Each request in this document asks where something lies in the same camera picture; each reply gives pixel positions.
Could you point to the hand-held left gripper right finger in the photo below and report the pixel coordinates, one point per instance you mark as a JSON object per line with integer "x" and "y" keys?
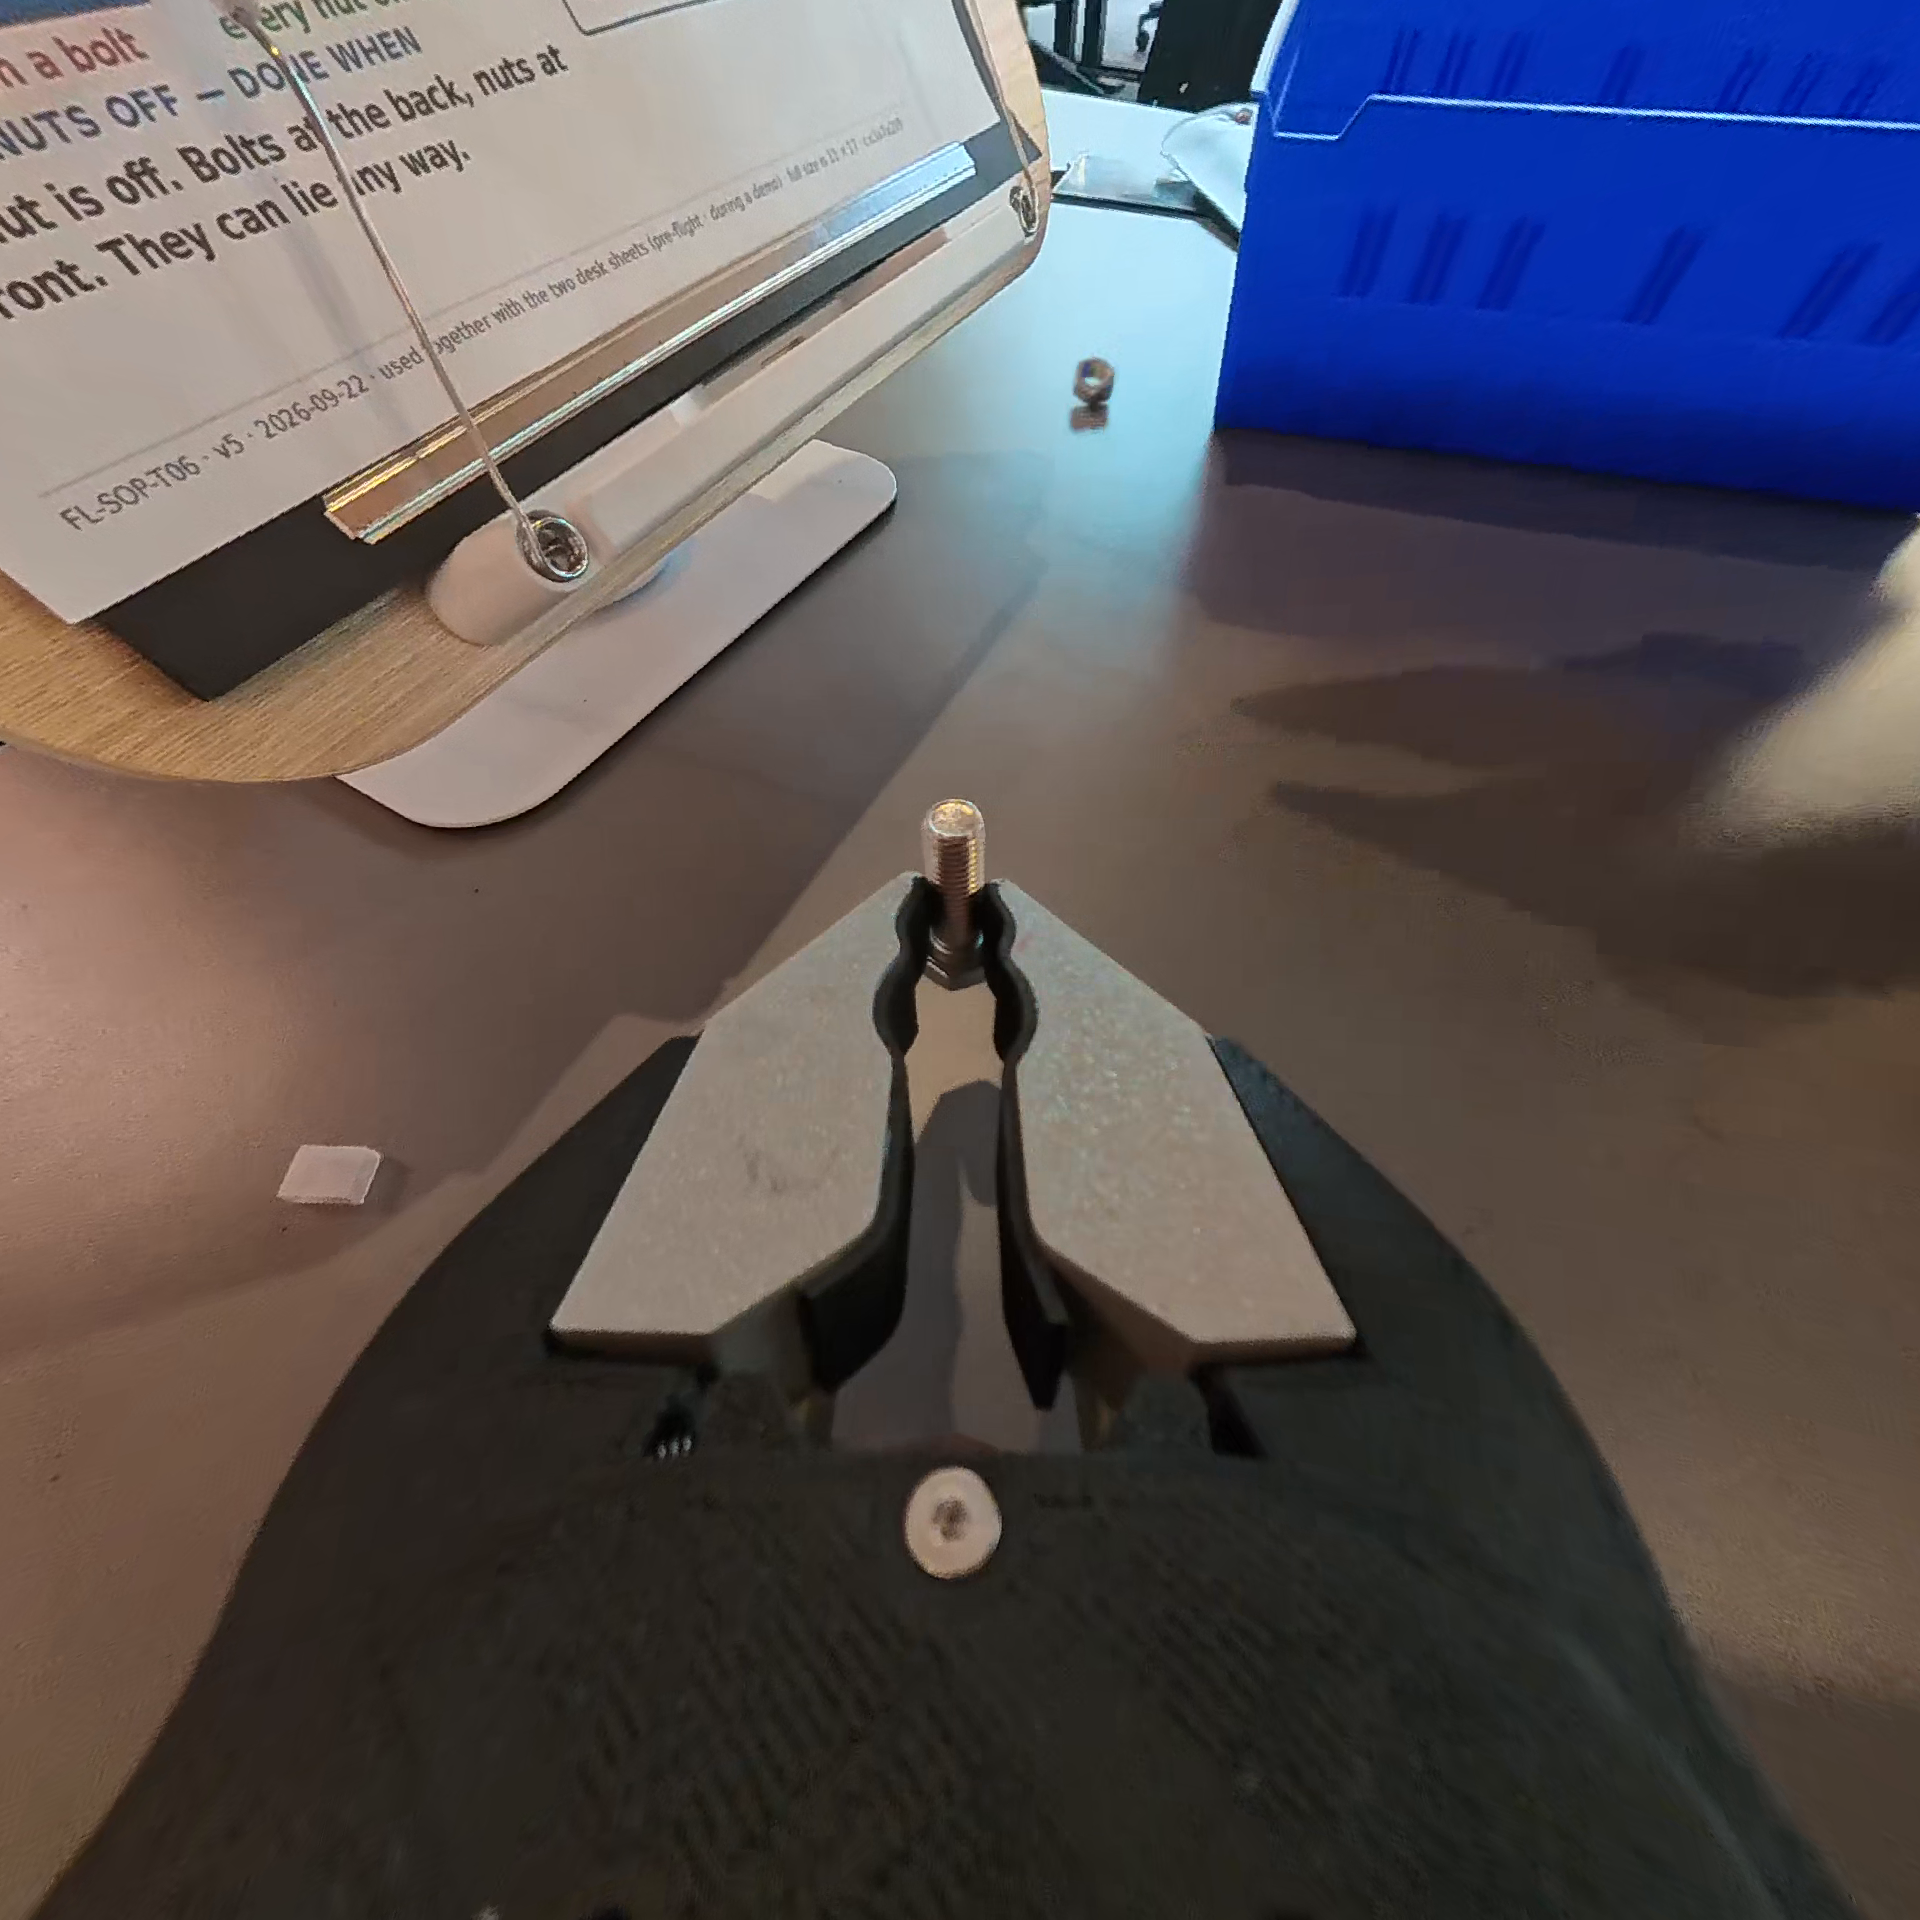
{"x": 1154, "y": 1155}

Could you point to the small white block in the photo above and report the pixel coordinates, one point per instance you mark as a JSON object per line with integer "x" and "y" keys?
{"x": 330, "y": 1175}

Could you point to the black backing sheet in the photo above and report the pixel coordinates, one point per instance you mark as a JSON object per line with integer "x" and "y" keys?
{"x": 194, "y": 646}

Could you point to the blue plastic bin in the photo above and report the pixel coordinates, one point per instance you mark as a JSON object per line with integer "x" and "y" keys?
{"x": 1499, "y": 375}

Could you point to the steel hex bolt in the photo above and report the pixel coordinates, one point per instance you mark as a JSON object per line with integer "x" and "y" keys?
{"x": 948, "y": 868}

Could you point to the printed instruction sheet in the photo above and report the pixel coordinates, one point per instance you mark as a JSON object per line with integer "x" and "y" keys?
{"x": 600, "y": 150}

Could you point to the white stand base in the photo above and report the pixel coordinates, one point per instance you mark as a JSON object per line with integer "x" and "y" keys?
{"x": 674, "y": 628}

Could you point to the white stand ledge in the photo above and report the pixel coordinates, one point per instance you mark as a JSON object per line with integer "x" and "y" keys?
{"x": 480, "y": 600}

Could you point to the clear plastic bag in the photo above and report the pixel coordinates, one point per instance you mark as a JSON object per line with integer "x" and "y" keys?
{"x": 1201, "y": 158}

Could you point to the steel hex nut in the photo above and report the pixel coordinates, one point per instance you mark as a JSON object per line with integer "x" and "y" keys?
{"x": 1092, "y": 394}

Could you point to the clear acrylic ledge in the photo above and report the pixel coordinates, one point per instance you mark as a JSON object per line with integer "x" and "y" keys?
{"x": 375, "y": 510}

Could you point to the dark flat sheet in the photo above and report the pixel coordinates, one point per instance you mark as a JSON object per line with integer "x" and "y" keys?
{"x": 1108, "y": 183}

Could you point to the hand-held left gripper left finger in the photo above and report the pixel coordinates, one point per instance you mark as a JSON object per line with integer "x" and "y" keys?
{"x": 763, "y": 1155}

